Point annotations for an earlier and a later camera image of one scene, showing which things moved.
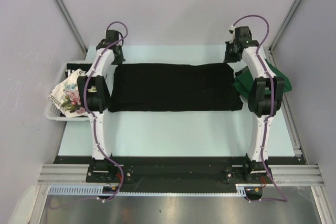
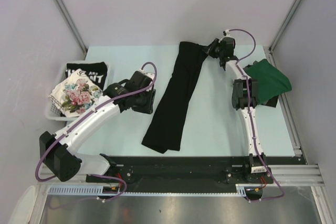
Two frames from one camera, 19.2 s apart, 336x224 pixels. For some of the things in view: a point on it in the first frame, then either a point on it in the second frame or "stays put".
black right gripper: [228, 58] → [210, 50]
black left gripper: [121, 59] → [148, 108]
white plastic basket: [52, 112] stays put
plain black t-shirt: [173, 87] → [164, 132]
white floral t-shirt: [65, 96] stays put
